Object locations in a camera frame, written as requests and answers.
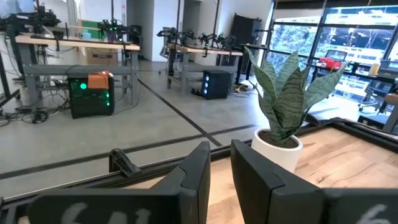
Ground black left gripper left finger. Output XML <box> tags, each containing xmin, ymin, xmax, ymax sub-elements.
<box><xmin>27</xmin><ymin>141</ymin><xmax>211</xmax><ymax>224</ymax></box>

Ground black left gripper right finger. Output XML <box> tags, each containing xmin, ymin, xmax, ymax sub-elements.
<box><xmin>229</xmin><ymin>139</ymin><xmax>398</xmax><ymax>224</ymax></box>

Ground snake plant in white pot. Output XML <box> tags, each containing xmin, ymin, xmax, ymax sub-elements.
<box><xmin>244</xmin><ymin>46</ymin><xmax>346</xmax><ymax>174</ymax></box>

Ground black computer blue lights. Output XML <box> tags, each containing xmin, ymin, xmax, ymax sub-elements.
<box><xmin>200</xmin><ymin>69</ymin><xmax>233</xmax><ymax>101</ymax></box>

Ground black computer green lights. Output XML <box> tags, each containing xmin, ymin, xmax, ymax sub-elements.
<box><xmin>67</xmin><ymin>73</ymin><xmax>116</xmax><ymax>120</ymax></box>

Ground orange cloth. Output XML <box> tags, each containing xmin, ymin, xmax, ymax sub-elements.
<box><xmin>87</xmin><ymin>70</ymin><xmax>114</xmax><ymax>91</ymax></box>

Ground red object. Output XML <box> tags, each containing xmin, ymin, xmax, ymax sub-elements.
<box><xmin>318</xmin><ymin>57</ymin><xmax>343</xmax><ymax>70</ymax></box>

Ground black office chair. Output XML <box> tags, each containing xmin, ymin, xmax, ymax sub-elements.
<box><xmin>357</xmin><ymin>79</ymin><xmax>388</xmax><ymax>114</ymax></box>

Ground wood top workbench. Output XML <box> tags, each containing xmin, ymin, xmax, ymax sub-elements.
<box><xmin>166</xmin><ymin>43</ymin><xmax>244</xmax><ymax>94</ymax></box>
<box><xmin>14</xmin><ymin>33</ymin><xmax>141</xmax><ymax>106</ymax></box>

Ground small background monitor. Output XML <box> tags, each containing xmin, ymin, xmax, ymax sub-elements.
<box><xmin>325</xmin><ymin>49</ymin><xmax>348</xmax><ymax>62</ymax></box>

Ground cardboard box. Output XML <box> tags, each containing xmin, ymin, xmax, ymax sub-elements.
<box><xmin>85</xmin><ymin>48</ymin><xmax>119</xmax><ymax>66</ymax></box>

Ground black tall cabinet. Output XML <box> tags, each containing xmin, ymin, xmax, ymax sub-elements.
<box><xmin>230</xmin><ymin>13</ymin><xmax>262</xmax><ymax>48</ymax></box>

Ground yellow cup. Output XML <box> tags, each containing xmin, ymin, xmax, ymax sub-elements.
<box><xmin>369</xmin><ymin>62</ymin><xmax>381</xmax><ymax>77</ymax></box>

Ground grey box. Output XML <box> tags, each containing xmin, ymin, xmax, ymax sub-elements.
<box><xmin>377</xmin><ymin>58</ymin><xmax>398</xmax><ymax>79</ymax></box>

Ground black triangular bracket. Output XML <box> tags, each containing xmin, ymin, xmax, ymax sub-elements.
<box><xmin>108</xmin><ymin>148</ymin><xmax>141</xmax><ymax>178</ymax></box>

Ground black floor cables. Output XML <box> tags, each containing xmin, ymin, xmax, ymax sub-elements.
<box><xmin>0</xmin><ymin>104</ymin><xmax>71</xmax><ymax>125</ymax></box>

